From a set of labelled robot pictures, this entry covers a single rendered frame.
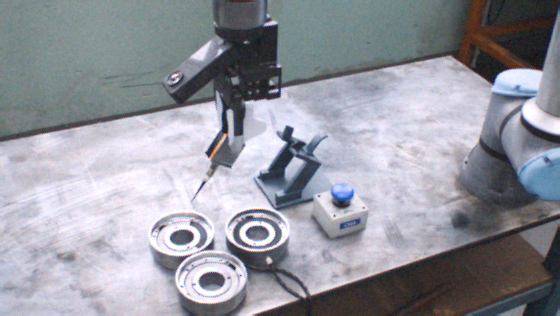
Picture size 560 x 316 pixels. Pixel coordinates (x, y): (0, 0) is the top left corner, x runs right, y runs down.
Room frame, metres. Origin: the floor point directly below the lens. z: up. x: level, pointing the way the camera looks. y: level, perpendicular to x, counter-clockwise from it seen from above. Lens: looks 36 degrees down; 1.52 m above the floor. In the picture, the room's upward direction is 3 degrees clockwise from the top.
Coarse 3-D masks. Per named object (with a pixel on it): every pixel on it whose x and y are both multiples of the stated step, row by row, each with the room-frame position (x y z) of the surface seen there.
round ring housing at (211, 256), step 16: (192, 256) 0.66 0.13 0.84; (208, 256) 0.67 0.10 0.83; (224, 256) 0.67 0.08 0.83; (208, 272) 0.65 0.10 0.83; (224, 272) 0.65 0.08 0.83; (240, 272) 0.65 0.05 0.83; (224, 288) 0.61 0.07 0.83; (240, 288) 0.60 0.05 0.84; (192, 304) 0.58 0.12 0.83; (208, 304) 0.57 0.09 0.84; (224, 304) 0.58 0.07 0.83
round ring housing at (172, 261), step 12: (168, 216) 0.76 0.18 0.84; (180, 216) 0.77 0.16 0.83; (192, 216) 0.77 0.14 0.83; (204, 216) 0.76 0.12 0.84; (156, 228) 0.74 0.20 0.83; (180, 228) 0.74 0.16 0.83; (192, 228) 0.74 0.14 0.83; (156, 240) 0.71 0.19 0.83; (168, 240) 0.71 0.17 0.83; (180, 240) 0.74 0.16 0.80; (192, 240) 0.73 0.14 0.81; (156, 252) 0.68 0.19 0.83; (168, 252) 0.67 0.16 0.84; (192, 252) 0.67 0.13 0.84; (168, 264) 0.67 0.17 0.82; (180, 264) 0.67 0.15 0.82
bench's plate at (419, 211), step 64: (448, 64) 1.44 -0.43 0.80; (128, 128) 1.07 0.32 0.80; (192, 128) 1.08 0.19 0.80; (320, 128) 1.10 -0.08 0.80; (384, 128) 1.12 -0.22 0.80; (448, 128) 1.13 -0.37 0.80; (0, 192) 0.84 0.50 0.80; (64, 192) 0.85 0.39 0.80; (128, 192) 0.86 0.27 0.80; (192, 192) 0.87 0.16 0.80; (256, 192) 0.88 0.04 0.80; (384, 192) 0.89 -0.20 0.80; (448, 192) 0.90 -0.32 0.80; (0, 256) 0.69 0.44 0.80; (64, 256) 0.69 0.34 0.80; (128, 256) 0.70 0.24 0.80; (320, 256) 0.72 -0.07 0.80; (384, 256) 0.72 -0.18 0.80
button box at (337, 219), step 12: (324, 192) 0.83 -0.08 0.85; (324, 204) 0.80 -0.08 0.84; (336, 204) 0.79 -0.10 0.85; (348, 204) 0.80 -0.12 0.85; (360, 204) 0.80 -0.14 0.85; (324, 216) 0.78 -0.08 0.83; (336, 216) 0.77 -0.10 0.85; (348, 216) 0.77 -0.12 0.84; (360, 216) 0.78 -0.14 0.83; (324, 228) 0.78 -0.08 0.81; (336, 228) 0.76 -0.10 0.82; (348, 228) 0.77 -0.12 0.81; (360, 228) 0.78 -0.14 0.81
